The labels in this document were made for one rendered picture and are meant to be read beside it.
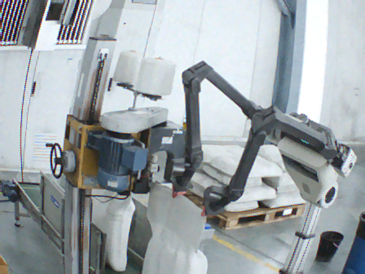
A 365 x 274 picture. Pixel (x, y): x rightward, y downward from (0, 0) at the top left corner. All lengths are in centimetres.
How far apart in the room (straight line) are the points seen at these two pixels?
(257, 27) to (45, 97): 391
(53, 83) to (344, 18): 606
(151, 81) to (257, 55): 599
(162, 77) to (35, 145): 319
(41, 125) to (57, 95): 33
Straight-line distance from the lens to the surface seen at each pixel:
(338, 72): 1037
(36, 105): 590
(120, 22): 693
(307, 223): 326
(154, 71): 296
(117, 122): 291
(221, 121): 872
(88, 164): 313
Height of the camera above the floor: 199
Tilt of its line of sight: 12 degrees down
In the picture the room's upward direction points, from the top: 10 degrees clockwise
